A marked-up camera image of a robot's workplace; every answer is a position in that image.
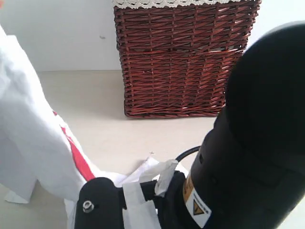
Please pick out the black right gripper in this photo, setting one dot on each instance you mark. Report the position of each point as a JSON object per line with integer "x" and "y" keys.
{"x": 100, "y": 204}

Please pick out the white t-shirt red lettering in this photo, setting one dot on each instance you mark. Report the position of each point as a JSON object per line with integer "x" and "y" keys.
{"x": 36, "y": 145}

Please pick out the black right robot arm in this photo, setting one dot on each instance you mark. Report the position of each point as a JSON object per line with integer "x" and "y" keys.
{"x": 249, "y": 172}

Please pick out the dark brown wicker basket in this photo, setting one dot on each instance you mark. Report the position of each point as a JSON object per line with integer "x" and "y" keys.
{"x": 175, "y": 61}

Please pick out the white lace fabric trim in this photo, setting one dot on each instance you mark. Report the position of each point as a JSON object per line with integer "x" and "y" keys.
{"x": 146, "y": 4}

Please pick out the white tape on gripper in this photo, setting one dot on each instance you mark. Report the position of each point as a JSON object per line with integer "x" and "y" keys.
{"x": 142, "y": 189}

